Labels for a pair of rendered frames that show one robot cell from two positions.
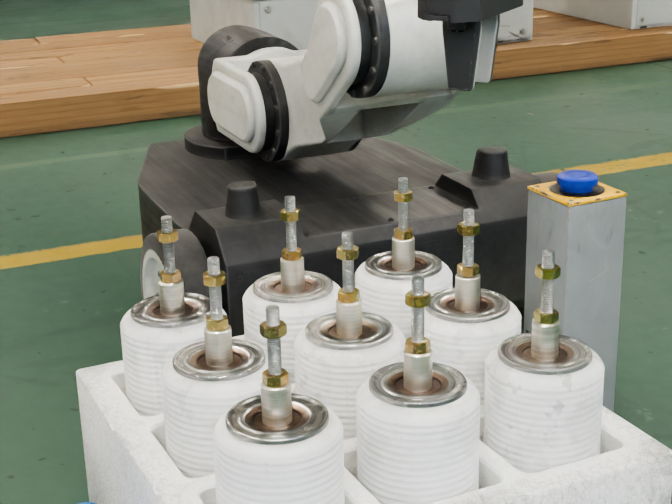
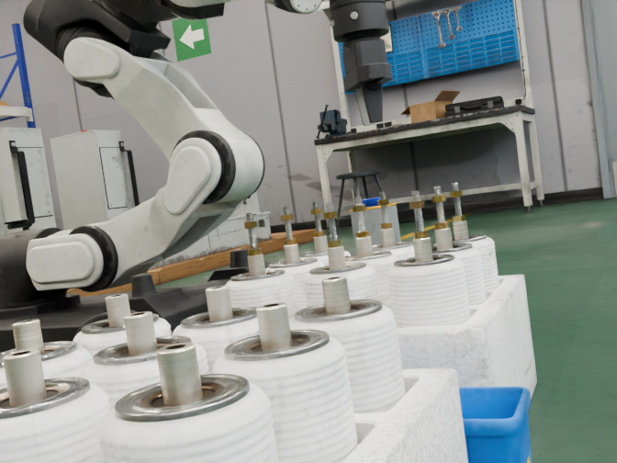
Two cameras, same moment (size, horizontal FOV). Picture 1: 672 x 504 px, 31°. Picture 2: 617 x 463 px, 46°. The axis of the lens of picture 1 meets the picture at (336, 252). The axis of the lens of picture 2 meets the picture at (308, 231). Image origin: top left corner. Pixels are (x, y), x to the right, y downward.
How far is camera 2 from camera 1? 82 cm
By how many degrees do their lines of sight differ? 43
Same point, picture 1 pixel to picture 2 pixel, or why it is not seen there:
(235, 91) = (70, 247)
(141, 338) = (263, 285)
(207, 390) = (359, 273)
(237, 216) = (147, 293)
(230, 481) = (431, 291)
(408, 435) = (468, 263)
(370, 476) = not seen: hidden behind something
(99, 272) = not seen: outside the picture
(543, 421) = (487, 263)
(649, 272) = not seen: hidden behind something
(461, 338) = (408, 254)
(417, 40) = (244, 161)
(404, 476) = (470, 289)
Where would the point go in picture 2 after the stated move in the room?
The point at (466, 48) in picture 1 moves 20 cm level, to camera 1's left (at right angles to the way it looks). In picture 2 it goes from (377, 98) to (279, 101)
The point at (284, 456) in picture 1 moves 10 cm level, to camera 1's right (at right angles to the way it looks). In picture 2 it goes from (457, 264) to (504, 251)
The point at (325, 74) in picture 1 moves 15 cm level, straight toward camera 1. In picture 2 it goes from (192, 189) to (239, 181)
